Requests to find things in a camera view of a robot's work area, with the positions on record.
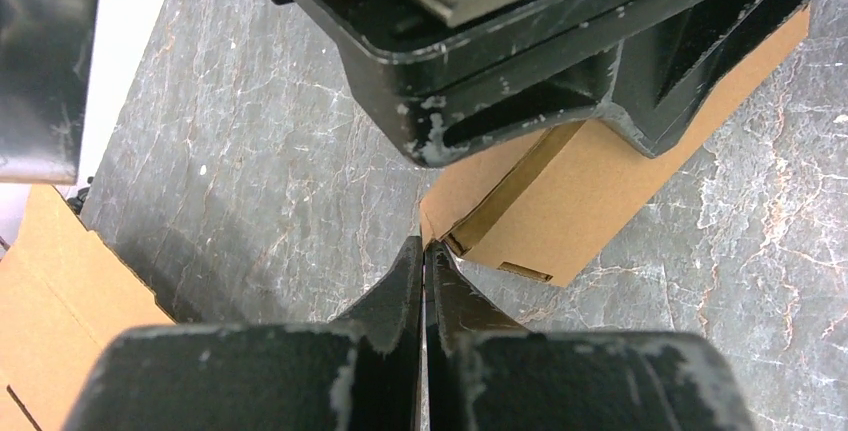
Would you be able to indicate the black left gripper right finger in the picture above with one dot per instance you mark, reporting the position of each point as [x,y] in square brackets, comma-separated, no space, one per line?
[488,372]

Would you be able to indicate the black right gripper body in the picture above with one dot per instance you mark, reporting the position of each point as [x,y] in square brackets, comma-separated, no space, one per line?
[446,79]

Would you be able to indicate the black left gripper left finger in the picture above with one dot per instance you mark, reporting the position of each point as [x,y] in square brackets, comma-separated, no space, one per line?
[359,371]

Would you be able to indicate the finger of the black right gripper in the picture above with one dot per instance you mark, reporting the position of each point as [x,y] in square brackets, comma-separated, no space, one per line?
[665,73]

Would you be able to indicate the brown cardboard box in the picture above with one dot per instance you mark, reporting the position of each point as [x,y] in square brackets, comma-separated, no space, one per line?
[542,206]

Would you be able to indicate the stack of flat cardboard boxes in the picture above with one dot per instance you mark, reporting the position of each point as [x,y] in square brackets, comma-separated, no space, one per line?
[65,295]

